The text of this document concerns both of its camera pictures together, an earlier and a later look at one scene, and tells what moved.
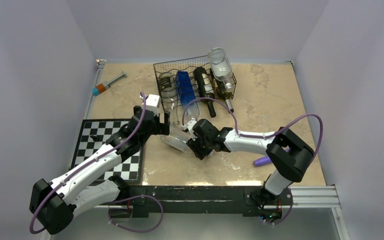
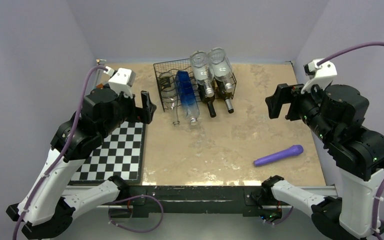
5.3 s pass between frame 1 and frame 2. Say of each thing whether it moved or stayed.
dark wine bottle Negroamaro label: stayed
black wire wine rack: stayed
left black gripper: moved
